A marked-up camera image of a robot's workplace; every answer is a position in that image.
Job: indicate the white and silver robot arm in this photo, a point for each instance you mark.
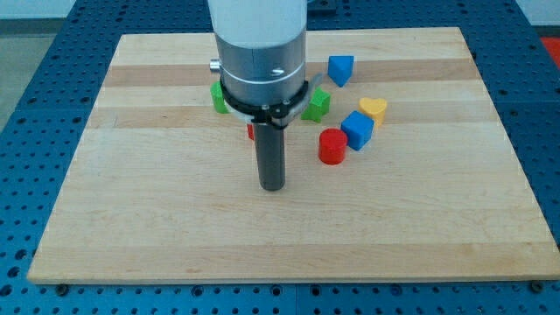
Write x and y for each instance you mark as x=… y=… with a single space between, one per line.
x=262 y=53

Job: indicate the green block behind arm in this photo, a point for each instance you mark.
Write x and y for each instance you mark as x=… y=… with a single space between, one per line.
x=219 y=104

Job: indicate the blue cube block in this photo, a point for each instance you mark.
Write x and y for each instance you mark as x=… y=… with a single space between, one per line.
x=359 y=129

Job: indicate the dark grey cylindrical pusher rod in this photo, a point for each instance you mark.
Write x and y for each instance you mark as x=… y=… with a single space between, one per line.
x=269 y=150

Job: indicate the red block behind rod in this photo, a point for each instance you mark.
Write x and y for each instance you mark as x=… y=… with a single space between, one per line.
x=250 y=131

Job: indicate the red cylinder block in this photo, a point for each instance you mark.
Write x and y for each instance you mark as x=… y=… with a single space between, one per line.
x=332 y=146

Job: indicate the green star block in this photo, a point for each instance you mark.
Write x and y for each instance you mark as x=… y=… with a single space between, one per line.
x=318 y=107

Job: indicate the yellow heart block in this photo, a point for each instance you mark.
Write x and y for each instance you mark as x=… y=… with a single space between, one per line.
x=374 y=109

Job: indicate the blue triangular prism block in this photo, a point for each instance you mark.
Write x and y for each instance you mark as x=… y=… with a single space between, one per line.
x=340 y=69

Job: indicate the wooden board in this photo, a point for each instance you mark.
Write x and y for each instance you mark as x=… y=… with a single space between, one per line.
x=162 y=189

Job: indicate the black bracket at table edge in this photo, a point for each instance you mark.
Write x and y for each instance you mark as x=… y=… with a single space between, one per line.
x=321 y=6

